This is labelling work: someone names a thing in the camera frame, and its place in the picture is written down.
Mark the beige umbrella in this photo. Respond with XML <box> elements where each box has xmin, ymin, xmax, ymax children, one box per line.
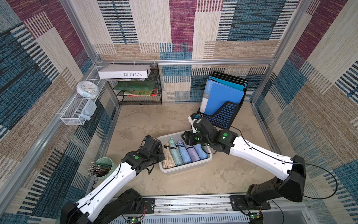
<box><xmin>162</xmin><ymin>143</ymin><xmax>176</xmax><ymax>169</ymax></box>

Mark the lavender umbrella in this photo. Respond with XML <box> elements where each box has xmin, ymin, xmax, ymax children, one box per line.
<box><xmin>185</xmin><ymin>145</ymin><xmax>200</xmax><ymax>162</ymax></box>

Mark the grey green umbrella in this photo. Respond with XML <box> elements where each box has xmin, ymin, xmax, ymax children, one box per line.
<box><xmin>169</xmin><ymin>138</ymin><xmax>184</xmax><ymax>166</ymax></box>

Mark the light blue umbrella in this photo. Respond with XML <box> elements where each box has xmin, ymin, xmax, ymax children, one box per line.
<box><xmin>177</xmin><ymin>141</ymin><xmax>192</xmax><ymax>164</ymax></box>

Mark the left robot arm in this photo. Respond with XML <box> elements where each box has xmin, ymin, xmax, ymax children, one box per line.
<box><xmin>60</xmin><ymin>135</ymin><xmax>165</xmax><ymax>224</ymax></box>

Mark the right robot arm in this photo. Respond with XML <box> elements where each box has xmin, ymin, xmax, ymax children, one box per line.
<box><xmin>188</xmin><ymin>114</ymin><xmax>306</xmax><ymax>209</ymax></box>

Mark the white folio box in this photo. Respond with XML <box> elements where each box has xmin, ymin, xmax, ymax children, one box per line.
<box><xmin>98</xmin><ymin>64</ymin><xmax>151</xmax><ymax>79</ymax></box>

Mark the black mesh file holder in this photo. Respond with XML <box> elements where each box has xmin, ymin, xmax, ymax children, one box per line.
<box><xmin>197</xmin><ymin>101</ymin><xmax>242</xmax><ymax>129</ymax></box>

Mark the green pen cup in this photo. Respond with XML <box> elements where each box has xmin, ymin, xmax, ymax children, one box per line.
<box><xmin>88</xmin><ymin>157</ymin><xmax>117</xmax><ymax>180</ymax></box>

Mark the teal file folder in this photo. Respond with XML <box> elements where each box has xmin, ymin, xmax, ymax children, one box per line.
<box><xmin>209</xmin><ymin>76</ymin><xmax>247</xmax><ymax>91</ymax></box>

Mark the green book on shelf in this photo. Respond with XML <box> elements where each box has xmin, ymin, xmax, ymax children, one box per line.
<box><xmin>114</xmin><ymin>81</ymin><xmax>156</xmax><ymax>91</ymax></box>

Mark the light blue cloth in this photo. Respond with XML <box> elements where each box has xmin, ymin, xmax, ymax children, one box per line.
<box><xmin>78</xmin><ymin>100</ymin><xmax>97</xmax><ymax>122</ymax></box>

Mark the white round clock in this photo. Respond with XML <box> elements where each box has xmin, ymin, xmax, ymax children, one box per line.
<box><xmin>76</xmin><ymin>80</ymin><xmax>100</xmax><ymax>99</ymax></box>

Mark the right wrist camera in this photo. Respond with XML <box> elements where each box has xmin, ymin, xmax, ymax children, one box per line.
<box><xmin>188</xmin><ymin>113</ymin><xmax>199</xmax><ymax>133</ymax></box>

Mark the black wire shelf rack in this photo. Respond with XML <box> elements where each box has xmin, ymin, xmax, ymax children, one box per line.
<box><xmin>107</xmin><ymin>63</ymin><xmax>163</xmax><ymax>106</ymax></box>

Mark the white wire wall basket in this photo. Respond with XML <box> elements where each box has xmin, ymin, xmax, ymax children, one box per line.
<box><xmin>60</xmin><ymin>66</ymin><xmax>105</xmax><ymax>126</ymax></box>

